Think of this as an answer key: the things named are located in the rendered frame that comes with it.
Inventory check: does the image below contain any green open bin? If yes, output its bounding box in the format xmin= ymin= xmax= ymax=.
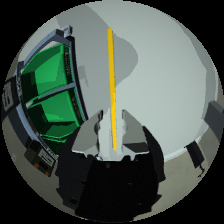
xmin=27 ymin=87 xmax=85 ymax=138
xmin=41 ymin=134 xmax=70 ymax=155
xmin=21 ymin=44 xmax=74 ymax=104

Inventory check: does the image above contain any yellow bar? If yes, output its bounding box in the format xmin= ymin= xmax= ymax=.
xmin=108 ymin=28 xmax=116 ymax=150

